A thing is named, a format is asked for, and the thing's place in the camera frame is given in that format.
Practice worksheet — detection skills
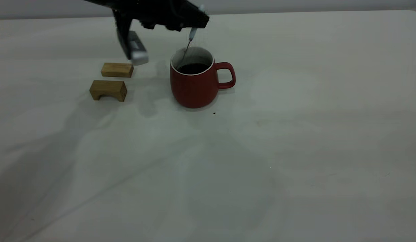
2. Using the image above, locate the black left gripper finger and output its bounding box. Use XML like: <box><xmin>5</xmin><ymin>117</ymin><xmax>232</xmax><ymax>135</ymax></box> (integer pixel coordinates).
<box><xmin>167</xmin><ymin>13</ymin><xmax>210</xmax><ymax>32</ymax></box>
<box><xmin>181</xmin><ymin>0</ymin><xmax>201</xmax><ymax>14</ymax></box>

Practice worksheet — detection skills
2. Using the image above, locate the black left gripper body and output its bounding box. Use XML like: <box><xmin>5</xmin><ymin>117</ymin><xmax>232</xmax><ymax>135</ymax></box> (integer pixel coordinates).
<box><xmin>121</xmin><ymin>0</ymin><xmax>186</xmax><ymax>29</ymax></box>

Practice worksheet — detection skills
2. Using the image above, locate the metal spoon pale blue handle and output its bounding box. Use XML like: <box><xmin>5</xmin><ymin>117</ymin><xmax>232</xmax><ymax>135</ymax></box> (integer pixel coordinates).
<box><xmin>179</xmin><ymin>4</ymin><xmax>205</xmax><ymax>66</ymax></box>

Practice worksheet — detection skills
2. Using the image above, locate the red ceramic mug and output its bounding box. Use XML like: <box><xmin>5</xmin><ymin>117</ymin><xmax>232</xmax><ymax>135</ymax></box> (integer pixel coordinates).
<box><xmin>170</xmin><ymin>47</ymin><xmax>236</xmax><ymax>109</ymax></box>

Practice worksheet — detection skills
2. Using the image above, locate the dark coffee liquid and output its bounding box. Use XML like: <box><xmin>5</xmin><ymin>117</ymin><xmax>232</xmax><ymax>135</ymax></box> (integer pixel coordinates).
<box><xmin>177</xmin><ymin>63</ymin><xmax>209</xmax><ymax>75</ymax></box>

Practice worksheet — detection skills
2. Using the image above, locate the flat wooden block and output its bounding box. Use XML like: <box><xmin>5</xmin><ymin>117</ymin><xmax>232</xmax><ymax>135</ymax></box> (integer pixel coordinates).
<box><xmin>101</xmin><ymin>63</ymin><xmax>134</xmax><ymax>78</ymax></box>

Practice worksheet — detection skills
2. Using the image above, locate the arched wooden block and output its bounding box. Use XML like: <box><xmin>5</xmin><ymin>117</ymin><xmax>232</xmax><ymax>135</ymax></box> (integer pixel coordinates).
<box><xmin>89</xmin><ymin>80</ymin><xmax>128</xmax><ymax>102</ymax></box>

